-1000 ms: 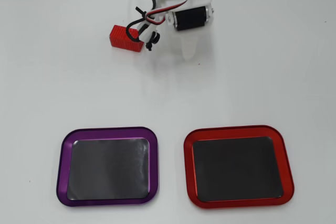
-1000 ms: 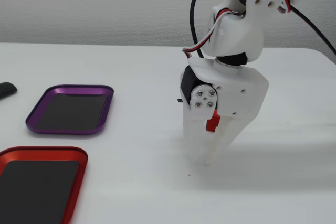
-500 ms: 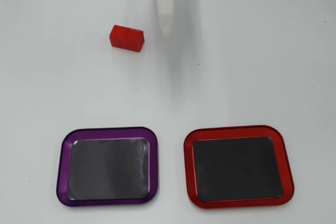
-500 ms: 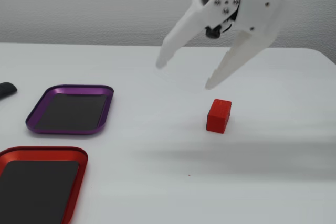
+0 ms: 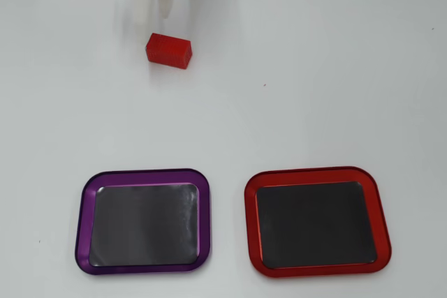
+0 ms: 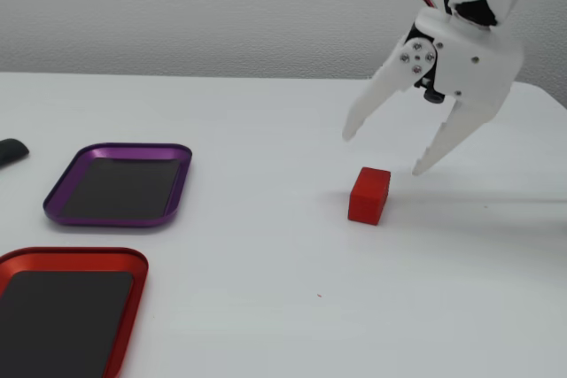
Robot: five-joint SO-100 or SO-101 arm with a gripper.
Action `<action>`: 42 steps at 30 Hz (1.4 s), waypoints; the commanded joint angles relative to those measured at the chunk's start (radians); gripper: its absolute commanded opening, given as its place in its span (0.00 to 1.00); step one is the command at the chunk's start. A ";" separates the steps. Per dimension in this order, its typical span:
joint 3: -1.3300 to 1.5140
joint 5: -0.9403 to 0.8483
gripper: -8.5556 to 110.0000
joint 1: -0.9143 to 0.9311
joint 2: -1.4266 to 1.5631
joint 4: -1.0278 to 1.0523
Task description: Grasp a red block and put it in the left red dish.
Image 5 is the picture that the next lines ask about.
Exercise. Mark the red block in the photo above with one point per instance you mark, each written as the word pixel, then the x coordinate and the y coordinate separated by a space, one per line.
pixel 167 50

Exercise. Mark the purple metal dish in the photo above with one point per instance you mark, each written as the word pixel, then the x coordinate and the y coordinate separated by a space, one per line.
pixel 87 228

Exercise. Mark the red metal dish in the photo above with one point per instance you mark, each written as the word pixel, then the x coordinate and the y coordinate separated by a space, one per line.
pixel 382 228

